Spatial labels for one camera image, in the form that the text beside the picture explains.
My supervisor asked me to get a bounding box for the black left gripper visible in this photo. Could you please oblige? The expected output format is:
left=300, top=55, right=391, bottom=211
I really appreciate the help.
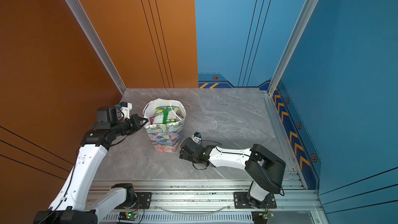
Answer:
left=112, top=114, right=149, bottom=139

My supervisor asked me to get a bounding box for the floral paper gift bag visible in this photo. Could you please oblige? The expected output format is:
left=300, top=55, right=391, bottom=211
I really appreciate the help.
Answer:
left=143, top=99, right=187, bottom=153

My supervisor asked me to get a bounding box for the green lime candy bag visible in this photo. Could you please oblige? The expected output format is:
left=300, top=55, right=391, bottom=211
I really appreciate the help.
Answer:
left=153, top=106, right=183, bottom=124

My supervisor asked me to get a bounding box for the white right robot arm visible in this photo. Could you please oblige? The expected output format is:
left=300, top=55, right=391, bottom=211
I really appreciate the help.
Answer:
left=179, top=138, right=286, bottom=209

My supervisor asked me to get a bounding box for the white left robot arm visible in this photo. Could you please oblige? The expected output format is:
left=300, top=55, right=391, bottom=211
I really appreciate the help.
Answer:
left=33, top=114, right=148, bottom=224

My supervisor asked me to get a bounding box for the right circuit board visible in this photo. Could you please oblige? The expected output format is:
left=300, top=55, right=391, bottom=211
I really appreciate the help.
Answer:
left=251, top=212, right=275, bottom=224

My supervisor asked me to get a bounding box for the left green circuit board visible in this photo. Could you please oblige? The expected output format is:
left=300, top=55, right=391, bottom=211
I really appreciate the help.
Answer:
left=118, top=212, right=138, bottom=222

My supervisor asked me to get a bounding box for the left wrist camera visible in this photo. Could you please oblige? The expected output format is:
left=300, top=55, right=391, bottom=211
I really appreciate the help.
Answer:
left=116, top=102, right=132, bottom=120

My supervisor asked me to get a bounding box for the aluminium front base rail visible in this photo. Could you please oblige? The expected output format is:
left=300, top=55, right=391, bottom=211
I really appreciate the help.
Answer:
left=83, top=178, right=324, bottom=224

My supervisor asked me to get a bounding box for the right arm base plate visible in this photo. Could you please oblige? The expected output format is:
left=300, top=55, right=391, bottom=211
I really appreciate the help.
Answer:
left=233, top=191, right=277, bottom=209

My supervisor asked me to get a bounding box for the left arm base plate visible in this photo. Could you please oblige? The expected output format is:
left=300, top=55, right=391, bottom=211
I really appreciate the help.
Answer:
left=115, top=192, right=152, bottom=210

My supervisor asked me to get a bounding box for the aluminium table edge rail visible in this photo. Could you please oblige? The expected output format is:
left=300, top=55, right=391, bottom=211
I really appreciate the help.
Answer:
left=260, top=90, right=308, bottom=190

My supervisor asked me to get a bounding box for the aluminium corner post left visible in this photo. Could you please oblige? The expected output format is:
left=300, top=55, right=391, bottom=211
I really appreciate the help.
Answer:
left=65, top=0, right=126, bottom=94

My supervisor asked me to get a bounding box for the aluminium corner post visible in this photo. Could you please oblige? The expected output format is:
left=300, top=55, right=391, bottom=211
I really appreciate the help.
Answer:
left=267, top=0, right=319, bottom=96
left=65, top=0, right=126, bottom=94

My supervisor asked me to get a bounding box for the aluminium corner post right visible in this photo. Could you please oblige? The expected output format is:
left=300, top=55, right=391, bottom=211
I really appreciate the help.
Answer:
left=267, top=0, right=319, bottom=96

